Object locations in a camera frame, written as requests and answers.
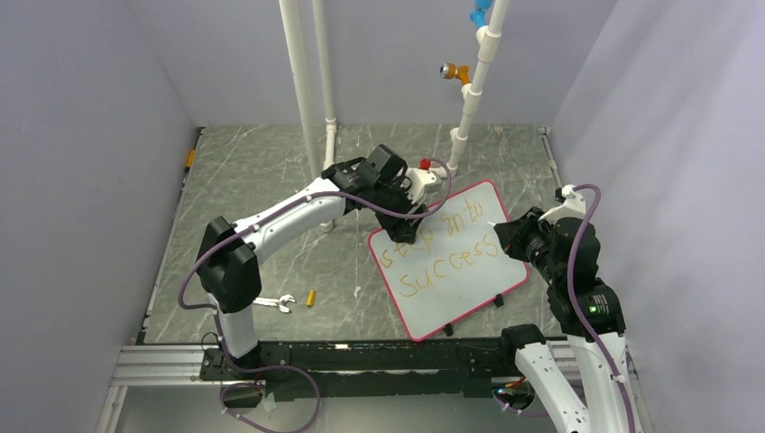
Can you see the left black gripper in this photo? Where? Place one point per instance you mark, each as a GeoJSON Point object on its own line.
{"type": "Point", "coordinates": [400, 230]}

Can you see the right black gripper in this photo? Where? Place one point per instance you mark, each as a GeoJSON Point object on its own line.
{"type": "Point", "coordinates": [512, 233]}

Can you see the pink framed whiteboard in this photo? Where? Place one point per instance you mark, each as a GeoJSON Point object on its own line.
{"type": "Point", "coordinates": [455, 267]}

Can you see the yellow marker cap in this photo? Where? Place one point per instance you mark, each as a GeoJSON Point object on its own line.
{"type": "Point", "coordinates": [311, 298]}

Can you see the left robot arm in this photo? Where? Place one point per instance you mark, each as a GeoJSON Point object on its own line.
{"type": "Point", "coordinates": [231, 253]}

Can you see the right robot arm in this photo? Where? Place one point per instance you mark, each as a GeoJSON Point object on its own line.
{"type": "Point", "coordinates": [565, 254]}

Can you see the silver open-end wrench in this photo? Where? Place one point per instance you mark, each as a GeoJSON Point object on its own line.
{"type": "Point", "coordinates": [281, 304]}

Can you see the blue clamp on pipe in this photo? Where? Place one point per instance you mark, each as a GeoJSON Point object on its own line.
{"type": "Point", "coordinates": [478, 15]}

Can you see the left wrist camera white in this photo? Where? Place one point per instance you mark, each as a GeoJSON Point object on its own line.
{"type": "Point", "coordinates": [426, 177]}

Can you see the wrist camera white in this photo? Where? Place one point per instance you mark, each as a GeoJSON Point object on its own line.
{"type": "Point", "coordinates": [571, 204]}
{"type": "Point", "coordinates": [426, 177]}

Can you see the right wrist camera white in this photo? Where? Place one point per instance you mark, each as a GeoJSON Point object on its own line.
{"type": "Point", "coordinates": [571, 204]}

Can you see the orange clamp mounted camera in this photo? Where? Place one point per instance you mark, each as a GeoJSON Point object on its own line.
{"type": "Point", "coordinates": [452, 71]}

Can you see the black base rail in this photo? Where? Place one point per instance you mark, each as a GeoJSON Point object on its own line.
{"type": "Point", "coordinates": [467, 367]}

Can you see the white pvc pipe frame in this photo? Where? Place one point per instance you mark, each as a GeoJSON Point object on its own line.
{"type": "Point", "coordinates": [488, 39]}

